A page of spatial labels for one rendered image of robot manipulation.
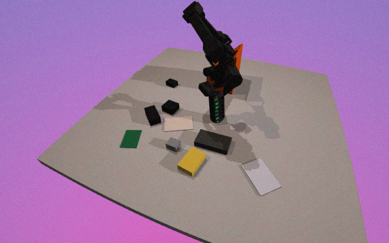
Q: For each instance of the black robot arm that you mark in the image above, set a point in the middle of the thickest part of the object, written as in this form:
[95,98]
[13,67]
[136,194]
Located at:
[216,46]

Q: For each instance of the green flat rectangular plate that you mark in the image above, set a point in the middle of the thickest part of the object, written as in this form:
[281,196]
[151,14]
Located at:
[130,139]

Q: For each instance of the white flat rectangular card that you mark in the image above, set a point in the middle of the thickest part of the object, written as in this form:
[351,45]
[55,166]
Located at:
[261,177]

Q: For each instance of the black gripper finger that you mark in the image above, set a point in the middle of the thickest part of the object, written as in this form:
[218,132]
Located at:
[212,96]
[227,90]

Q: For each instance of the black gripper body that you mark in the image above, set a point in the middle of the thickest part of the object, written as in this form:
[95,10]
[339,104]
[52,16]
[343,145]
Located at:
[208,89]

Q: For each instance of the yellow rectangular block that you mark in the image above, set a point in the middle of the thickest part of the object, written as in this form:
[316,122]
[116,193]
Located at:
[190,163]

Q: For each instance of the dark grey switch panel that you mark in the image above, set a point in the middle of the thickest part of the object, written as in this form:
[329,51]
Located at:
[217,111]

